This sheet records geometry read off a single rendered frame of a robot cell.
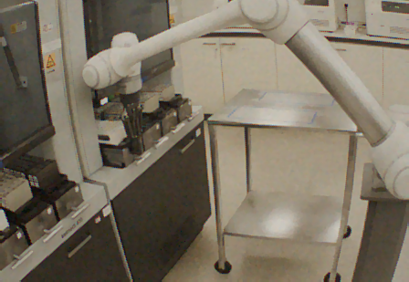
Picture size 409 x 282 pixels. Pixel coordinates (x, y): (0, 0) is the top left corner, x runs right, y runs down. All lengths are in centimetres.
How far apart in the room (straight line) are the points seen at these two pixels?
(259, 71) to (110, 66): 258
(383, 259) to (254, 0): 104
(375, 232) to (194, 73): 286
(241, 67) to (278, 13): 279
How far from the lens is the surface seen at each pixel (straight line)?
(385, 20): 349
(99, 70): 123
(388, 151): 109
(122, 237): 157
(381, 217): 141
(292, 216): 198
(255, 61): 370
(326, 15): 350
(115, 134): 151
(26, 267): 118
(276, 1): 97
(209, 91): 392
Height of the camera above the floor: 137
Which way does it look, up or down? 21 degrees down
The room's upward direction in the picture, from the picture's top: 5 degrees counter-clockwise
